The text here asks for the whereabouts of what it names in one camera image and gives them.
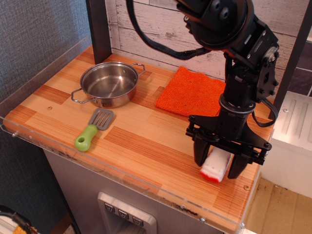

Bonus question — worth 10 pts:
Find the yellow black object bottom left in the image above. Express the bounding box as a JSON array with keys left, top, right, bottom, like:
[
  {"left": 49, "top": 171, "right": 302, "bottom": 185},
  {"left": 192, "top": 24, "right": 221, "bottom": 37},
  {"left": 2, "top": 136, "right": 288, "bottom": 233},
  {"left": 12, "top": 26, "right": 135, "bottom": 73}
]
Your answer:
[{"left": 0, "top": 213, "right": 38, "bottom": 234}]

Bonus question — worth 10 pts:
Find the dark frame post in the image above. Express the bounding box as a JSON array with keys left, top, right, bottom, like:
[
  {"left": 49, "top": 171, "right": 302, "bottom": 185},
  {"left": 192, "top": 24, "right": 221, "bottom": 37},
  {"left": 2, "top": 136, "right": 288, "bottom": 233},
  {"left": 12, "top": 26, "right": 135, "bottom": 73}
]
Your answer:
[
  {"left": 86, "top": 0, "right": 112, "bottom": 64},
  {"left": 273, "top": 0, "right": 312, "bottom": 112}
]

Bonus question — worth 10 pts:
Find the green handled grey spatula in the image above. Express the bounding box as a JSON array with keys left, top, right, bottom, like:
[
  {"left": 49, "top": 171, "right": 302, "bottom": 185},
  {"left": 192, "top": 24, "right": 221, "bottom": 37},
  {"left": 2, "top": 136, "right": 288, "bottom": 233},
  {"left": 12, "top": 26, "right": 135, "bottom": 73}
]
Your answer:
[{"left": 74, "top": 108, "right": 114, "bottom": 152}]

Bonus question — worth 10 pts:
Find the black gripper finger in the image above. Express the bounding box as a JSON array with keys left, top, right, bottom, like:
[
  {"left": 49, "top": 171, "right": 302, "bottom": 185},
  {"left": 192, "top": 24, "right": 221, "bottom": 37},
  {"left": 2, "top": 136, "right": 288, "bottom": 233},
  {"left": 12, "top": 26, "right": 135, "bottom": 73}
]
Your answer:
[
  {"left": 228, "top": 155, "right": 249, "bottom": 179},
  {"left": 194, "top": 137, "right": 211, "bottom": 167}
]

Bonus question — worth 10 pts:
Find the orange knitted cloth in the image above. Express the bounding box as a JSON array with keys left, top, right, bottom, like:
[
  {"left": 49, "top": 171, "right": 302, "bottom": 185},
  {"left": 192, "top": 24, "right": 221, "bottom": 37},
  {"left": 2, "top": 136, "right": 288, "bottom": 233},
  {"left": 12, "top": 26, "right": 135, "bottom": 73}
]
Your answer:
[{"left": 155, "top": 66, "right": 225, "bottom": 117}]

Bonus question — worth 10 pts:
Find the white toy sink unit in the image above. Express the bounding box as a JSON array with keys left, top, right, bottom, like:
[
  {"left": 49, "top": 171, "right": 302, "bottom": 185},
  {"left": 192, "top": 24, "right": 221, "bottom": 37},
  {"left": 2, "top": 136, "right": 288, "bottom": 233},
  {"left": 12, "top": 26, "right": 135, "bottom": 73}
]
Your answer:
[{"left": 261, "top": 92, "right": 312, "bottom": 197}]

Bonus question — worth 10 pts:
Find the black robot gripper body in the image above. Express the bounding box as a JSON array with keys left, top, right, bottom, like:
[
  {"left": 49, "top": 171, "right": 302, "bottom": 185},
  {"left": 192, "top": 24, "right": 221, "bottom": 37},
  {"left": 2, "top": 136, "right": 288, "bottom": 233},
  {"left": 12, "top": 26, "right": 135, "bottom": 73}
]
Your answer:
[{"left": 186, "top": 95, "right": 272, "bottom": 165}]

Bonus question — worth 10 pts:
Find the white red apple slice toy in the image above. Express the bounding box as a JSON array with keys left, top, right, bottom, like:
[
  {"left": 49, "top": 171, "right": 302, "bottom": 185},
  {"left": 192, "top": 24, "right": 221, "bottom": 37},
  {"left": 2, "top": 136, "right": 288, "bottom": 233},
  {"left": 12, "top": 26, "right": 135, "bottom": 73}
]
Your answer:
[{"left": 199, "top": 147, "right": 233, "bottom": 183}]

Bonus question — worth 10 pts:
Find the stainless steel pot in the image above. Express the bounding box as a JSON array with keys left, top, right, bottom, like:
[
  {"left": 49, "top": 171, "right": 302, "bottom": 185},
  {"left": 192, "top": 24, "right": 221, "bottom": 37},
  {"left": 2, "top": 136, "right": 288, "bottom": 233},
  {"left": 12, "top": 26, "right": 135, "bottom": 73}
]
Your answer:
[{"left": 71, "top": 61, "right": 146, "bottom": 108}]

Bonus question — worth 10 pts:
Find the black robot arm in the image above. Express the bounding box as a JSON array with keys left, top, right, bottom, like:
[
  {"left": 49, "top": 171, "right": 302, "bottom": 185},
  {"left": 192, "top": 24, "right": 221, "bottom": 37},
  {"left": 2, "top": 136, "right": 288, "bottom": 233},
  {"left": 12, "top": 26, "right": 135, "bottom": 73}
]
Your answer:
[{"left": 177, "top": 0, "right": 279, "bottom": 179}]

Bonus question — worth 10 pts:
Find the dark left frame post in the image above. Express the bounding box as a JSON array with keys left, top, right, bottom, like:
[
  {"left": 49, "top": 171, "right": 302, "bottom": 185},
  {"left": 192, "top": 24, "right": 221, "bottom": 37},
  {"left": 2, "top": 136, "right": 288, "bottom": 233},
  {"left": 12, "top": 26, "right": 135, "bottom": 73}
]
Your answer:
[{"left": 86, "top": 0, "right": 112, "bottom": 64}]

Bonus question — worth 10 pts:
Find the dark right frame post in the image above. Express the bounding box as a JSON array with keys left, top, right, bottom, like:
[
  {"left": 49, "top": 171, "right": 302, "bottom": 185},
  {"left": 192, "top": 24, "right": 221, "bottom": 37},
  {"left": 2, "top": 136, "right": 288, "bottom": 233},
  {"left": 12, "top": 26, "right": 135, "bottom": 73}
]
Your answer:
[{"left": 273, "top": 0, "right": 312, "bottom": 112}]

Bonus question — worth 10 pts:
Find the silver dispenser button panel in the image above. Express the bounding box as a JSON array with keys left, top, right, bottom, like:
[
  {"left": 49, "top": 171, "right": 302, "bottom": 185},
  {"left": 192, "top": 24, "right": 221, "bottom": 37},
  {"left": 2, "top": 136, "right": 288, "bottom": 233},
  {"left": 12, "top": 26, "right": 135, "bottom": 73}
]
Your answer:
[{"left": 97, "top": 192, "right": 157, "bottom": 234}]

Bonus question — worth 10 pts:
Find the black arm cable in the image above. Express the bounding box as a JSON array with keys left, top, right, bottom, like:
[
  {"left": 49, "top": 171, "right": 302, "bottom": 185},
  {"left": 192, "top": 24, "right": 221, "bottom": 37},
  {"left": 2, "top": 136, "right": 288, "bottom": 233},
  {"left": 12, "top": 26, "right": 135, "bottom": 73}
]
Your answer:
[{"left": 125, "top": 0, "right": 212, "bottom": 60}]

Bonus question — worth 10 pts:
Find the clear acrylic table guard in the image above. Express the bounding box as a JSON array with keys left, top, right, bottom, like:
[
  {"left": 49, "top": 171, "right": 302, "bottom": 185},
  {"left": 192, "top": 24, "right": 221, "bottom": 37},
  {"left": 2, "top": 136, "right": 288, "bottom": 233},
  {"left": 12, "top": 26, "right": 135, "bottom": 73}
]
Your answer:
[{"left": 2, "top": 48, "right": 259, "bottom": 234}]

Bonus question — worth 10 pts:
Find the grey toy fridge cabinet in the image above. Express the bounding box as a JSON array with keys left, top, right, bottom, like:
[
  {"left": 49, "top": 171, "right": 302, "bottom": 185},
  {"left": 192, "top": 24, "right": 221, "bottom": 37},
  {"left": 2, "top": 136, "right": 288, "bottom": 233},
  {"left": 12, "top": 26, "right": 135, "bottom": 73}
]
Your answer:
[{"left": 43, "top": 149, "right": 232, "bottom": 234}]

